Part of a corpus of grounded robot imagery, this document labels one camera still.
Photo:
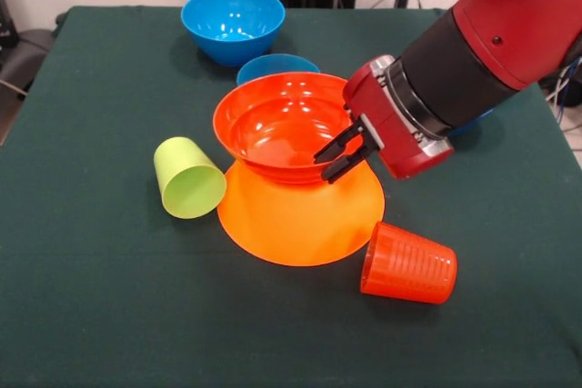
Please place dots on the large light orange bowl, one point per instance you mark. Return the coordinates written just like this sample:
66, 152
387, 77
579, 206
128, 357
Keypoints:
300, 224

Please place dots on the shallow red-orange bowl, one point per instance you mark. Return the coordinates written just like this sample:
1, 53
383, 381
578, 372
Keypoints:
273, 124

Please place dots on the light green cup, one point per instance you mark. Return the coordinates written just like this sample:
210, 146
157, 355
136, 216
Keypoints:
182, 165

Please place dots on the dark grey chair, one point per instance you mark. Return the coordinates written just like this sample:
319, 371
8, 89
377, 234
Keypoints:
27, 56

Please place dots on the dark green tablecloth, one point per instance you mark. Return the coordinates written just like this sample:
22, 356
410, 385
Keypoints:
91, 270

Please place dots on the small dark blue bowl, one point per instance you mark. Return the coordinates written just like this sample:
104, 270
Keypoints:
473, 124

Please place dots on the small light blue bowl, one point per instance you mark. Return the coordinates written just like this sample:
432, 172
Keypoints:
273, 65

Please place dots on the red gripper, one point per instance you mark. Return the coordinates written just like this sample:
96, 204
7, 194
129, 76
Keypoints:
386, 120

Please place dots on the medium blue bowl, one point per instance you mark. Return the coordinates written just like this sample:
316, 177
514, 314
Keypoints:
227, 15

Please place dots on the red-orange cup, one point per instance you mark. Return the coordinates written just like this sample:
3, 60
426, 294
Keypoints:
409, 265

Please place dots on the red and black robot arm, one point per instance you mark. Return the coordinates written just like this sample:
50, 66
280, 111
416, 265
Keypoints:
500, 20

